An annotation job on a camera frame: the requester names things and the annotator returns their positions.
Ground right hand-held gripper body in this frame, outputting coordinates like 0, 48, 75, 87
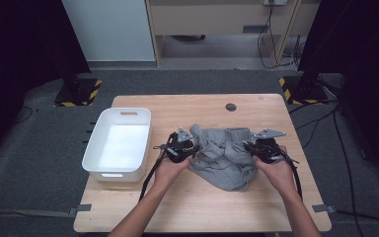
251, 127, 287, 165

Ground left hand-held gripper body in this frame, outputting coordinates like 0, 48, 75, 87
163, 126, 195, 164

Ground gray sweatpants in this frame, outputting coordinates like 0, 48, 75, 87
188, 123, 262, 193

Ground white plastic bin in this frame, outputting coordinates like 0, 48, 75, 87
81, 107, 152, 183

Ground person's left hand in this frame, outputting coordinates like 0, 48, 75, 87
152, 154, 192, 193

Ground person's right hand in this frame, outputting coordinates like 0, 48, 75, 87
253, 145, 299, 199

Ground black yellow striped stand base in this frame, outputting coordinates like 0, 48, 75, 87
53, 78, 103, 108
278, 75, 330, 106

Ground gray tape piece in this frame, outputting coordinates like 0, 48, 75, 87
311, 203, 338, 214
68, 203, 93, 217

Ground light wooden desk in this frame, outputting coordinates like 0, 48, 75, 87
144, 0, 322, 68

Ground black curtain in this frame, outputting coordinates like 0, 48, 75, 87
0, 0, 92, 166
297, 0, 379, 186

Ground white cabinet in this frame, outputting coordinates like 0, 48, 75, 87
61, 0, 156, 62

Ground right hand-held gripper black cable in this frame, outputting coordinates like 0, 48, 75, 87
276, 147, 304, 200

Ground hand-held gripper black cable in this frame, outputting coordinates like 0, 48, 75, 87
138, 132, 176, 202
276, 147, 304, 200

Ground left hand-held gripper black cable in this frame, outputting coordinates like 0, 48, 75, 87
138, 132, 176, 202

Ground long black floor cable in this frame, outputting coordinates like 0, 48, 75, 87
332, 105, 364, 237

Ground black metal bracket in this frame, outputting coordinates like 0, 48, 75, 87
82, 121, 98, 145

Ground black hanging cables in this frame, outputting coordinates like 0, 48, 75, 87
257, 0, 303, 70

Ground thin black floor cable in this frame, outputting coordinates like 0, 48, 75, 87
12, 106, 35, 124

